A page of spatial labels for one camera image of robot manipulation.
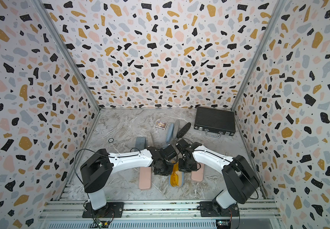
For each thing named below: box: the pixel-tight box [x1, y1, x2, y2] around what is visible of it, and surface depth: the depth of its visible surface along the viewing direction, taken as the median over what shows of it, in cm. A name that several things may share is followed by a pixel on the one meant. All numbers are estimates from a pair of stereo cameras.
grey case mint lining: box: [134, 136, 146, 152], surface depth 99 cm
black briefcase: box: [194, 106, 236, 138], surface depth 108 cm
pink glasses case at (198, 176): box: [191, 162, 205, 183], surface depth 85 cm
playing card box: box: [154, 120, 168, 131], surface depth 112 cm
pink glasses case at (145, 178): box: [139, 166, 152, 190], surface depth 83 cm
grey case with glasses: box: [173, 119, 180, 140], surface depth 105 cm
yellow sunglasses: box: [170, 162, 179, 188], surface depth 84 cm
